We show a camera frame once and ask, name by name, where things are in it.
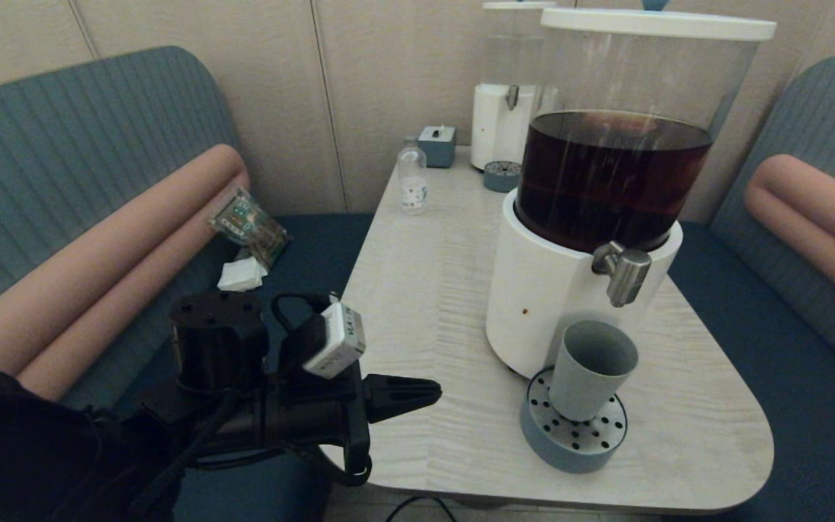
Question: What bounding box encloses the grey-blue plastic cup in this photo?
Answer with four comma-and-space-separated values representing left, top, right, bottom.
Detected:
549, 320, 640, 423

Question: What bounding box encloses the white folded napkin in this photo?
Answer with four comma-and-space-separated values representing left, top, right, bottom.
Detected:
217, 257, 269, 293

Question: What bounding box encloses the large tea drink dispenser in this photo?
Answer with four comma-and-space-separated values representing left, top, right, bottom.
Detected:
486, 7, 777, 381

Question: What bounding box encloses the large blue drip tray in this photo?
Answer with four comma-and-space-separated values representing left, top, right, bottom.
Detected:
520, 366, 628, 475

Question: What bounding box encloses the green snack packet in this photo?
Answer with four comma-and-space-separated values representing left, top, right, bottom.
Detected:
209, 188, 292, 273

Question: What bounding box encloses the clear plastic bottle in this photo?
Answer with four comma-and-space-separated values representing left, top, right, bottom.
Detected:
397, 137, 428, 215

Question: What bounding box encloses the small blue drip tray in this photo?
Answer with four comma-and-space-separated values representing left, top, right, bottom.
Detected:
483, 160, 523, 193

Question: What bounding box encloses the small blue tissue box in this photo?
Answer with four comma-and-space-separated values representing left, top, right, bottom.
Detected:
417, 125, 457, 168

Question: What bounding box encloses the small water drink dispenser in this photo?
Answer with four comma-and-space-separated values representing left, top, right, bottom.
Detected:
471, 1, 559, 173

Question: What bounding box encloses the large white dispenser lid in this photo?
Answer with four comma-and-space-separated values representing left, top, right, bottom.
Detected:
539, 0, 777, 41

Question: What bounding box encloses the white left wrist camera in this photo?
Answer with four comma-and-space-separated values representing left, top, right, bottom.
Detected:
304, 303, 366, 379

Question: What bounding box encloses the black floor cable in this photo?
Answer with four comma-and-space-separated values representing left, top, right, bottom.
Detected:
386, 496, 457, 522

